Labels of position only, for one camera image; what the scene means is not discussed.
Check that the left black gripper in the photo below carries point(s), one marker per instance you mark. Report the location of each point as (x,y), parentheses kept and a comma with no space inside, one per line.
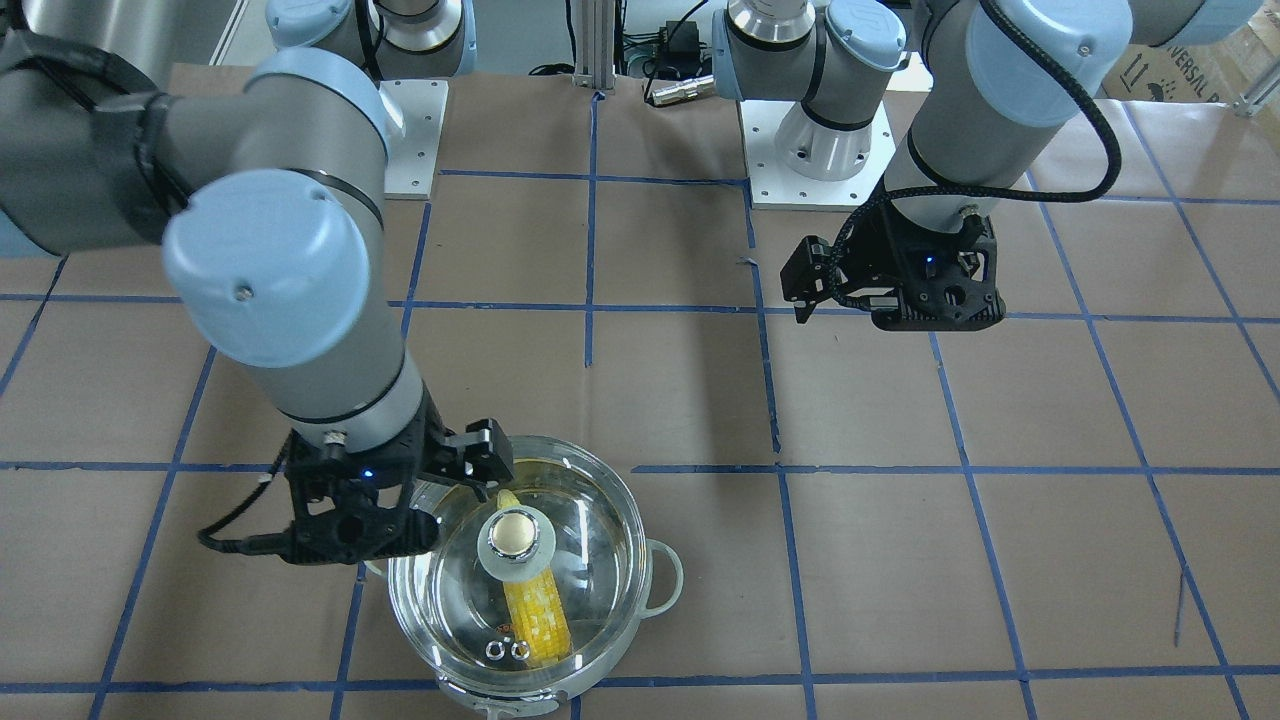
(872,252)

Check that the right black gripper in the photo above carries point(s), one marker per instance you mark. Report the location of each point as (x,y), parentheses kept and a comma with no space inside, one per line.
(437,455)

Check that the glass pot lid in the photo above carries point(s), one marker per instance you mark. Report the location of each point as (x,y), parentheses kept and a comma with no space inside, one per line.
(520,580)

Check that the yellow corn cob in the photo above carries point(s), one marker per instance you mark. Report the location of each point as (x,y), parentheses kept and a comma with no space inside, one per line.
(525,541)

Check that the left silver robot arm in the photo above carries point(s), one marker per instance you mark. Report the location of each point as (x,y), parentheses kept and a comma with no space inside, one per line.
(1011,115)

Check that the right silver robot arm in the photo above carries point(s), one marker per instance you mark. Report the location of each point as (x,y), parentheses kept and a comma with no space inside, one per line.
(267,208)

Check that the pale green cooking pot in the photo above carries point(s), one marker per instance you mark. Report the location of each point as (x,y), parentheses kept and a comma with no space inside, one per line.
(660,580)

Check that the cardboard box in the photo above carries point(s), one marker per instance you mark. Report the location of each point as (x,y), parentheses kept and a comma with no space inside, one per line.
(1218,72)

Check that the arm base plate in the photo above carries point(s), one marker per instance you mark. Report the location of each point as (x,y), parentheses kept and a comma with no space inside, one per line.
(795,164)

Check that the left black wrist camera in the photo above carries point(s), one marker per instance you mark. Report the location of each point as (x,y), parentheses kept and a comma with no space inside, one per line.
(945,282)

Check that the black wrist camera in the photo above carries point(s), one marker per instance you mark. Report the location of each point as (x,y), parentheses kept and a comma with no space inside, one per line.
(360,525)
(945,282)

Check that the aluminium frame post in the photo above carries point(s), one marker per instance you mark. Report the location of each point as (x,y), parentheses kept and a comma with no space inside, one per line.
(595,25)

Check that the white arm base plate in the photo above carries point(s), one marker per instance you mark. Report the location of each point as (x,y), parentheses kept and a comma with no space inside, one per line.
(416,109)

